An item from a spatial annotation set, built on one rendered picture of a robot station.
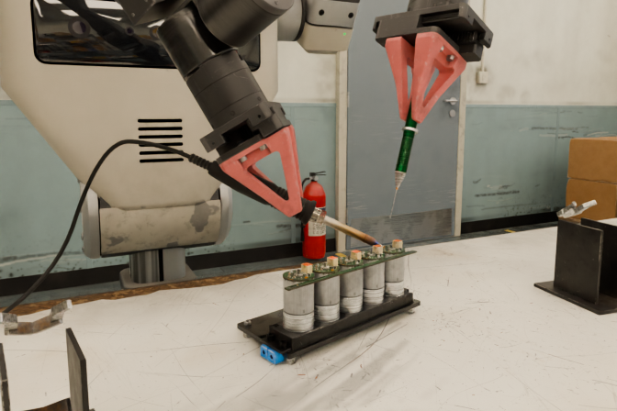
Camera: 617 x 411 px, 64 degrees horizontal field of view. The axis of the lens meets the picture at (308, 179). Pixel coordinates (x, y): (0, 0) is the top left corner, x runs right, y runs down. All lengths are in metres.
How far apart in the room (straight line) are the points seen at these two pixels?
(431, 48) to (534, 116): 4.02
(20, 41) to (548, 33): 4.24
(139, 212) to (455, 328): 0.45
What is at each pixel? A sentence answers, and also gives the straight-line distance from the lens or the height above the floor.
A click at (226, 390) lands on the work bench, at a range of 0.37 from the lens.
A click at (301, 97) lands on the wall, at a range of 3.19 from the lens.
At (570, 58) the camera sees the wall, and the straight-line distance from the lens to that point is 4.82.
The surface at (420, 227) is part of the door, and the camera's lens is 3.73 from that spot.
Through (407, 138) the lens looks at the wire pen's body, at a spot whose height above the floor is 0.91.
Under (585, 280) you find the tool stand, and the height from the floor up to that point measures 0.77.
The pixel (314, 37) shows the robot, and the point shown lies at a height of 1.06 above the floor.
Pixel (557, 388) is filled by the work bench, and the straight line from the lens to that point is 0.41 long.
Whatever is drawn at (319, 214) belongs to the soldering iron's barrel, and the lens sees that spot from 0.46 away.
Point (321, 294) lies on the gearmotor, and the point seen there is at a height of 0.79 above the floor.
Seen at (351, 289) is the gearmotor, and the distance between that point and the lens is 0.42.
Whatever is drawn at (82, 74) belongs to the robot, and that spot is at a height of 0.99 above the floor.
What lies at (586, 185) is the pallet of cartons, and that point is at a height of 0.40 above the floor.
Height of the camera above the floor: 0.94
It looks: 8 degrees down
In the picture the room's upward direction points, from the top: straight up
